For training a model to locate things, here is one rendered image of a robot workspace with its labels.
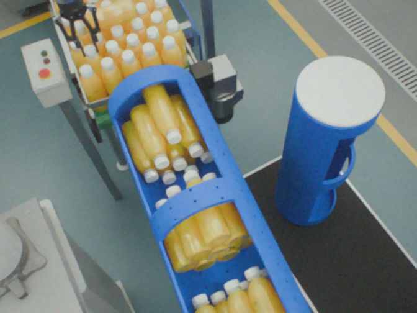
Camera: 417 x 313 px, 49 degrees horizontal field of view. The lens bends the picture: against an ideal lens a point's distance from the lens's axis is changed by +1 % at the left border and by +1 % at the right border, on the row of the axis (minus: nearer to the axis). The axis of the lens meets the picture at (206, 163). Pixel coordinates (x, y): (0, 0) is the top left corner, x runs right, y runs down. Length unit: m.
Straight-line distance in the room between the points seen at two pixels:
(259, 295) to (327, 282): 1.08
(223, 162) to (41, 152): 1.76
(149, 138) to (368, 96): 0.71
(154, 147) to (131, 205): 1.23
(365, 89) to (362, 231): 0.92
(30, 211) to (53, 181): 1.31
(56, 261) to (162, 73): 0.59
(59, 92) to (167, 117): 0.45
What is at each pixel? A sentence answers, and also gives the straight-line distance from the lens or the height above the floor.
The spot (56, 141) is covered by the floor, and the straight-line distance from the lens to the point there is 2.81.
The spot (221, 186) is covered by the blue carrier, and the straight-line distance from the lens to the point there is 1.13.
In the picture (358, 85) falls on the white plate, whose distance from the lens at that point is 1.58.
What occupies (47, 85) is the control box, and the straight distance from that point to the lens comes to 1.57.
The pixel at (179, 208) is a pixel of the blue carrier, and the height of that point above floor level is 1.22.
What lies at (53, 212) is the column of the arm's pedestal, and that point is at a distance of 1.45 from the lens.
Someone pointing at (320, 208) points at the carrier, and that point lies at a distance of 2.29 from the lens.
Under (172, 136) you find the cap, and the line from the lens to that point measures 1.27.
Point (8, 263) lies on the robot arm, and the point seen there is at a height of 1.18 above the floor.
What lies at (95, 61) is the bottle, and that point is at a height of 1.08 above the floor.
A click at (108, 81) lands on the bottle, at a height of 1.04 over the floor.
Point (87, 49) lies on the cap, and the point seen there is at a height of 1.12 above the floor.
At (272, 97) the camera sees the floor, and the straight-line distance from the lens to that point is 2.79.
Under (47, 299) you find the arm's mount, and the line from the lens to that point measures 1.29.
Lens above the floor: 2.25
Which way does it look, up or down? 62 degrees down
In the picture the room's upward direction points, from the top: 7 degrees counter-clockwise
